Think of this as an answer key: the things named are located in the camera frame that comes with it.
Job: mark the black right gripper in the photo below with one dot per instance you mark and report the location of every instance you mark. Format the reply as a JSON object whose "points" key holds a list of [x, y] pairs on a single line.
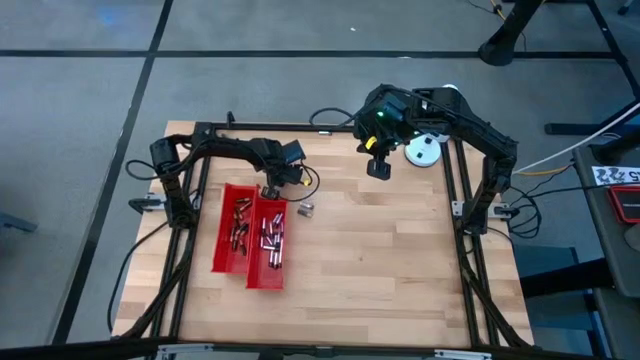
{"points": [[385, 117]]}

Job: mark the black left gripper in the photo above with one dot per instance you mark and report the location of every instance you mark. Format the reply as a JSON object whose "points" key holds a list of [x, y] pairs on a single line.
{"points": [[275, 160]]}

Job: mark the red plastic parts bin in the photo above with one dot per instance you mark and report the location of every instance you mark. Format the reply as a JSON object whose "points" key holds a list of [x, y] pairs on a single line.
{"points": [[265, 279], [227, 262]]}

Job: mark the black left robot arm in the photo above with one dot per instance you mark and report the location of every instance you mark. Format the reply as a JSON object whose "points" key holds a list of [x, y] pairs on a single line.
{"points": [[220, 145]]}

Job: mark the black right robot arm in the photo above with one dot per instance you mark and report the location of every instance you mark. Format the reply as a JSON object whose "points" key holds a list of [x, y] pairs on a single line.
{"points": [[497, 170]]}

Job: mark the white desk lamp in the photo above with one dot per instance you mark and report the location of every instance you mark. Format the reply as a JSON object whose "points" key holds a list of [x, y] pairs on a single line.
{"points": [[422, 155]]}

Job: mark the black curved stand leg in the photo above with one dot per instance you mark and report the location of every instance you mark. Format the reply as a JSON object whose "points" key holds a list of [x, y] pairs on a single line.
{"points": [[500, 50]]}

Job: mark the black floor stand bar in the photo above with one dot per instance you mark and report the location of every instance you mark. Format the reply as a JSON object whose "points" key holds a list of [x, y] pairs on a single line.
{"points": [[575, 129]]}

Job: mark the dark grey side desk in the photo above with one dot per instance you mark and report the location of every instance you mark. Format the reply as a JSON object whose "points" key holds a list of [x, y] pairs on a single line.
{"points": [[595, 225]]}

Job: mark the white fiducial marker sheet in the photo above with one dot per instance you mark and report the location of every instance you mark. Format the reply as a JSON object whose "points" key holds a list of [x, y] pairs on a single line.
{"points": [[615, 175]]}

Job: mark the red and black device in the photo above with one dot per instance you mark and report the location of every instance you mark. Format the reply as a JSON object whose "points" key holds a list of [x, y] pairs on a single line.
{"points": [[627, 205]]}

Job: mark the grey metal leg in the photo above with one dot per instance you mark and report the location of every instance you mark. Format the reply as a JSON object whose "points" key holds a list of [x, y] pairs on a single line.
{"points": [[17, 222]]}

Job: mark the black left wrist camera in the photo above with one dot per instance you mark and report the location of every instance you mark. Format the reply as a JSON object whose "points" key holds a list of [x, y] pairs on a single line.
{"points": [[295, 151]]}

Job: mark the black aluminium table frame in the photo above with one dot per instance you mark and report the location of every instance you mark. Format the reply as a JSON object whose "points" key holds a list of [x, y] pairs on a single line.
{"points": [[280, 127]]}

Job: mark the silver aluminium bracket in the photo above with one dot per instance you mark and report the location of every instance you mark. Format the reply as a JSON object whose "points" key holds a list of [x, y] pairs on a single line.
{"points": [[185, 350], [462, 355]]}

